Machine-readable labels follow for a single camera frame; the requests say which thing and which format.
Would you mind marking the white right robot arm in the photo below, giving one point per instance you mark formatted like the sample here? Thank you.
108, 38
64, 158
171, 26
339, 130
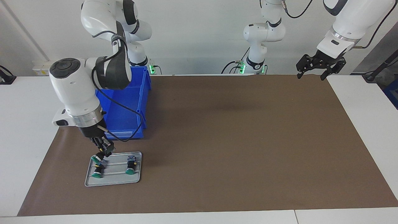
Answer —
74, 87

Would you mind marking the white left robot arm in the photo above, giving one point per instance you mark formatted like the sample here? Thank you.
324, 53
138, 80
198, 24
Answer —
351, 21

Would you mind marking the brown table mat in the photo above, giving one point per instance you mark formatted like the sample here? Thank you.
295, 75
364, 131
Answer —
233, 149

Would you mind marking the white power strip box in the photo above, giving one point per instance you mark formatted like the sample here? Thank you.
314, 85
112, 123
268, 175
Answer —
42, 68

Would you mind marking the green push button white base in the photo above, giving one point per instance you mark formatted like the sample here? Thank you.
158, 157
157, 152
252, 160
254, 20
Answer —
131, 164

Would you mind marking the black clamp mount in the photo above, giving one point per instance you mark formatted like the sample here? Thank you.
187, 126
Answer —
6, 77

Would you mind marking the blue plastic storage bin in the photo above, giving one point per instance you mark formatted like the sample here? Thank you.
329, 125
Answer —
124, 105

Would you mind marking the silver metal tray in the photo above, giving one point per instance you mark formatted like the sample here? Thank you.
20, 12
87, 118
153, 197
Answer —
115, 180

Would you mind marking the blue crate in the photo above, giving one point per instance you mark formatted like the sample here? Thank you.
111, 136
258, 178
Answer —
392, 96

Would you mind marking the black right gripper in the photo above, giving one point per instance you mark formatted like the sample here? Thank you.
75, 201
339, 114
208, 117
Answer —
93, 132

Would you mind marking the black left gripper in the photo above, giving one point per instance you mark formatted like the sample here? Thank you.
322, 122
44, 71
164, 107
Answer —
326, 59

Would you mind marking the black stand pole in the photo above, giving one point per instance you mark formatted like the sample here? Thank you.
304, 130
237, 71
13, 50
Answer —
377, 70

